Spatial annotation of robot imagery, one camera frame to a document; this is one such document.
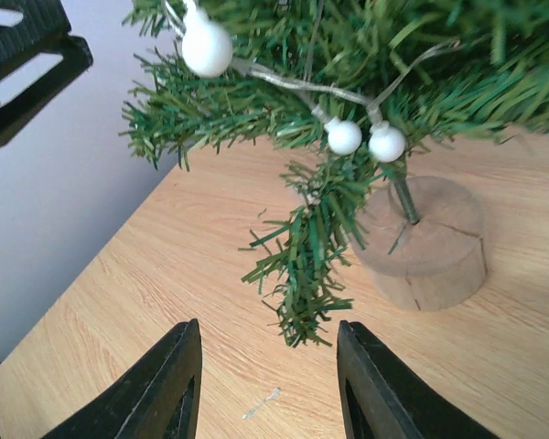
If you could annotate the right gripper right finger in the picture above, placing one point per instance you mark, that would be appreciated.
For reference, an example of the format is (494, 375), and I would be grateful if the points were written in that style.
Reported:
(381, 397)

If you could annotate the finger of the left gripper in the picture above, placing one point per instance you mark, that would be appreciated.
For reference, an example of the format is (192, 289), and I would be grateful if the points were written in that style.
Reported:
(31, 86)
(40, 21)

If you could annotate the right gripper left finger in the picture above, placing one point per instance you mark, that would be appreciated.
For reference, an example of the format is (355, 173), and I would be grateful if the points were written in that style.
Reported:
(158, 397)

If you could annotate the small green christmas tree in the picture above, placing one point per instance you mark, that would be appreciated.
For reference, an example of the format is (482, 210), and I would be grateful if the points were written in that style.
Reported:
(361, 83)

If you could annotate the round wooden tree base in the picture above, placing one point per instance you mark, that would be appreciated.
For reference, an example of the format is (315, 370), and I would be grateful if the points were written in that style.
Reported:
(437, 263)

